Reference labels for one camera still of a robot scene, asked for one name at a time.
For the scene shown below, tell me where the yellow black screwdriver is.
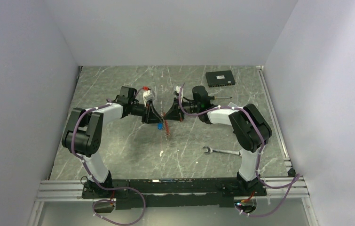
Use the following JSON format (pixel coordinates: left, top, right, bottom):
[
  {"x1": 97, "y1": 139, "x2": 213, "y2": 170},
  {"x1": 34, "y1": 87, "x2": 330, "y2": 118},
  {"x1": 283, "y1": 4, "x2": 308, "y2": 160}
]
[{"x1": 208, "y1": 96, "x2": 232, "y2": 100}]

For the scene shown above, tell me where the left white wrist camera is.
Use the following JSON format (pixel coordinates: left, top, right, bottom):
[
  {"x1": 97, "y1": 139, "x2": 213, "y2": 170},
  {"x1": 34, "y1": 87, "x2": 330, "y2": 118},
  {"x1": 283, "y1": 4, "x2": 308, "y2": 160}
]
[{"x1": 142, "y1": 86, "x2": 155, "y2": 107}]

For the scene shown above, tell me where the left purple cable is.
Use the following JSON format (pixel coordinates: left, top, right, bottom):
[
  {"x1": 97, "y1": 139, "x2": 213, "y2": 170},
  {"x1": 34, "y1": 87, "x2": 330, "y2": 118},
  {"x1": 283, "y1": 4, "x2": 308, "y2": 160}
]
[{"x1": 71, "y1": 87, "x2": 147, "y2": 226}]

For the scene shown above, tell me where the black box device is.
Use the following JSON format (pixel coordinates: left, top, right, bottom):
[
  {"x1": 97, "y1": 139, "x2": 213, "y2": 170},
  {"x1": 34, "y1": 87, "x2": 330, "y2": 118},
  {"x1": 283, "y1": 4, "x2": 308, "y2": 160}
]
[{"x1": 205, "y1": 70, "x2": 236, "y2": 88}]

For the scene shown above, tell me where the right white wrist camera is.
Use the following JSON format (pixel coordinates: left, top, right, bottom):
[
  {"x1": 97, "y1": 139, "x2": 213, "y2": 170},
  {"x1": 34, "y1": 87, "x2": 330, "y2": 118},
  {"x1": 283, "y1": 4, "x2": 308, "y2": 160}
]
[{"x1": 174, "y1": 85, "x2": 184, "y2": 101}]

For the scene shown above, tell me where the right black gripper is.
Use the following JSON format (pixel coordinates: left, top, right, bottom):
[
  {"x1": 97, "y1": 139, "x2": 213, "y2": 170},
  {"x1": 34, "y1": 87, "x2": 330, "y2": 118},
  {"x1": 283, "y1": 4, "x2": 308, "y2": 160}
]
[{"x1": 163, "y1": 97, "x2": 200, "y2": 122}]

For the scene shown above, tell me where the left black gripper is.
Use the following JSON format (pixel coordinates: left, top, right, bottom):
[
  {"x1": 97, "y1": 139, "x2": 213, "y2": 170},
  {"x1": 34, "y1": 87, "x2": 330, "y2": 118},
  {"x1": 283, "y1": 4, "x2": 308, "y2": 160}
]
[{"x1": 129, "y1": 99, "x2": 163, "y2": 124}]

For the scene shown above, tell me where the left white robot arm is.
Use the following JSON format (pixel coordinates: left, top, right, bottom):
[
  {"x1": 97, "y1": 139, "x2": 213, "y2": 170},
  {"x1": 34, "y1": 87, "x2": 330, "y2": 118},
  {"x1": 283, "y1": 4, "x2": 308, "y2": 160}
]
[{"x1": 62, "y1": 86, "x2": 163, "y2": 198}]

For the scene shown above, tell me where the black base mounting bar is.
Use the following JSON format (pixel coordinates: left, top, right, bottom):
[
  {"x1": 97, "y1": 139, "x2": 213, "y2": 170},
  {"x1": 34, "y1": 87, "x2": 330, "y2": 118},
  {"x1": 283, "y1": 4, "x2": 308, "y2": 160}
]
[{"x1": 82, "y1": 177, "x2": 267, "y2": 210}]

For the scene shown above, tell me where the silver combination wrench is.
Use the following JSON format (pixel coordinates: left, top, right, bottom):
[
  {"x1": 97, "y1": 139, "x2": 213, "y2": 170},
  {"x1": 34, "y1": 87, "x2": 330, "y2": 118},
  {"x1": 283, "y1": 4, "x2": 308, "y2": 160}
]
[{"x1": 203, "y1": 146, "x2": 242, "y2": 157}]

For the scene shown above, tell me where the blue tagged key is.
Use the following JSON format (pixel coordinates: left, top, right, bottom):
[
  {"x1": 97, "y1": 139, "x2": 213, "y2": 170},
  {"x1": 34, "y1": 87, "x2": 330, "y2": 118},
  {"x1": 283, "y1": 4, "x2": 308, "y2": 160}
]
[{"x1": 157, "y1": 123, "x2": 164, "y2": 130}]

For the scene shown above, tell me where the aluminium frame rail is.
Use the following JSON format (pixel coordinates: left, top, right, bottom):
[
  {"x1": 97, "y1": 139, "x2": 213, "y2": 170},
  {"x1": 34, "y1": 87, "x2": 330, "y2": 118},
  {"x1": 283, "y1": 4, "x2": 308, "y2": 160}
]
[{"x1": 27, "y1": 177, "x2": 319, "y2": 226}]

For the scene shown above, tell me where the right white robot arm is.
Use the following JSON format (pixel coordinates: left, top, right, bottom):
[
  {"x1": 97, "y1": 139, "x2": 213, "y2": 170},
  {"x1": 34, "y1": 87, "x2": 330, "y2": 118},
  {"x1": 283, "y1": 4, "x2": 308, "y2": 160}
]
[{"x1": 164, "y1": 86, "x2": 272, "y2": 195}]

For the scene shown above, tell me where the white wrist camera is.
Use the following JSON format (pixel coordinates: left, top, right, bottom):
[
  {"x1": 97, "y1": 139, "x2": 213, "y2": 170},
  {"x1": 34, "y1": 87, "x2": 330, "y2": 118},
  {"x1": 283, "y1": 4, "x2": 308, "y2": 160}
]
[
  {"x1": 142, "y1": 86, "x2": 155, "y2": 107},
  {"x1": 174, "y1": 85, "x2": 184, "y2": 101}
]

